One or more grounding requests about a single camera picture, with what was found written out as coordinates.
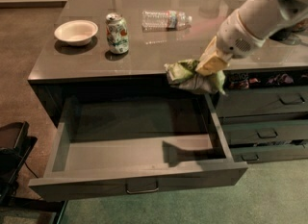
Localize metal drawer handle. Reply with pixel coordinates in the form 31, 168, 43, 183
125, 179, 159, 195

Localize green soda can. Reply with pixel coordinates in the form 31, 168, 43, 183
106, 12, 129, 55

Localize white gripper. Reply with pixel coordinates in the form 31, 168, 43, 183
195, 10, 265, 76

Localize snack jar on counter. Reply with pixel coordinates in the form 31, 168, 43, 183
292, 18, 308, 33

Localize clear plastic water bottle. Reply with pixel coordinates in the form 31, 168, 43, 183
141, 10, 193, 31

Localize right upper grey drawer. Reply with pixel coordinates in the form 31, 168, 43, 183
215, 86, 308, 117

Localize right middle grey drawer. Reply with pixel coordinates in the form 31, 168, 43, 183
222, 120, 308, 145

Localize right bottom grey drawer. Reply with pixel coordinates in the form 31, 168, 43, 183
231, 144, 308, 163

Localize open grey top drawer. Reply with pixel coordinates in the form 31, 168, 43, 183
29, 93, 247, 201

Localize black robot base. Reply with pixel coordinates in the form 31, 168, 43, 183
0, 122, 38, 205

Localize white paper bowl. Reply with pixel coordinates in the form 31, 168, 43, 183
54, 20, 98, 46

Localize grey cabinet counter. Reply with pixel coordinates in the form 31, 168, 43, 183
27, 0, 308, 126

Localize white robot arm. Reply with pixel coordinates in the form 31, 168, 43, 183
195, 0, 308, 76

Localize snack bags in shelf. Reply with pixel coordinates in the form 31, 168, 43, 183
224, 71, 308, 89

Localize green jalapeno chip bag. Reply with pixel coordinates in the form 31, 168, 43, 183
164, 59, 225, 94

